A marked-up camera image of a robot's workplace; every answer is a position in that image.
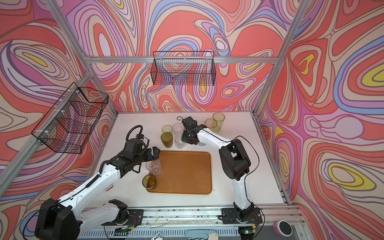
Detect black wire basket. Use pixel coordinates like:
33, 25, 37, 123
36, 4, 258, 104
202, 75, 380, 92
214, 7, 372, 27
151, 50, 216, 86
31, 83, 109, 154

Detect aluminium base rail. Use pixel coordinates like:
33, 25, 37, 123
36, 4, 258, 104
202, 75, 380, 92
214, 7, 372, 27
89, 205, 309, 233

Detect pale green glass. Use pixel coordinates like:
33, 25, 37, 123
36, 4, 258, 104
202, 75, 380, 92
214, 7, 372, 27
162, 125, 173, 134

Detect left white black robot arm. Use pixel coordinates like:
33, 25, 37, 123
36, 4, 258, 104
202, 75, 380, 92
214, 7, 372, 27
35, 137, 161, 240

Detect pink tape roll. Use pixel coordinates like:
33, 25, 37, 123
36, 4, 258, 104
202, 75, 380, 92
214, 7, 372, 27
273, 220, 293, 237

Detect clear faceted glass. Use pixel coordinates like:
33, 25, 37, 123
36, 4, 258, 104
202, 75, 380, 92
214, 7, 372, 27
146, 160, 162, 176

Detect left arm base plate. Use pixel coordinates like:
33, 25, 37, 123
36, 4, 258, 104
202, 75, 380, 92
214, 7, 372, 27
102, 209, 144, 227

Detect black wire basket left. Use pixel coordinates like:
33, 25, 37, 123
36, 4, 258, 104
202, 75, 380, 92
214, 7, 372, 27
31, 83, 109, 154

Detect tall light green glass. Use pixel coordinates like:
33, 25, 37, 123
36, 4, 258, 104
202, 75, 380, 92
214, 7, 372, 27
213, 112, 225, 133

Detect short amber textured glass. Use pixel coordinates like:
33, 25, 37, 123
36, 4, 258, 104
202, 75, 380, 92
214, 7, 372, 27
142, 174, 157, 190

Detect tall clear glass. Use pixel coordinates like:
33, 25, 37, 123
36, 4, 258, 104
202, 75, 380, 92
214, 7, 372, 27
173, 123, 186, 149

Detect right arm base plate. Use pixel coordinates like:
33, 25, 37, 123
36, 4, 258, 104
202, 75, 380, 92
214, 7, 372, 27
218, 208, 263, 226

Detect tall yellow glass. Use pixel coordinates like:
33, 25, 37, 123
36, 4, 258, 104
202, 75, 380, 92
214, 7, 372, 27
205, 119, 218, 132

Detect tall olive textured glass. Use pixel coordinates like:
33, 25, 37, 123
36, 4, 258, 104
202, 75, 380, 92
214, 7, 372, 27
161, 133, 173, 148

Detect black wire basket back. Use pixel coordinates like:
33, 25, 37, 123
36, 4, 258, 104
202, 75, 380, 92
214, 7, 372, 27
151, 50, 216, 86

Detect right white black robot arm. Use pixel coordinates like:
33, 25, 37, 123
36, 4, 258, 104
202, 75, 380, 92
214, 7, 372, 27
177, 117, 252, 212

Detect brown plastic tray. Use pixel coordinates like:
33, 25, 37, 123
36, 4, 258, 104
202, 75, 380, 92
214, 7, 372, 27
148, 151, 213, 195

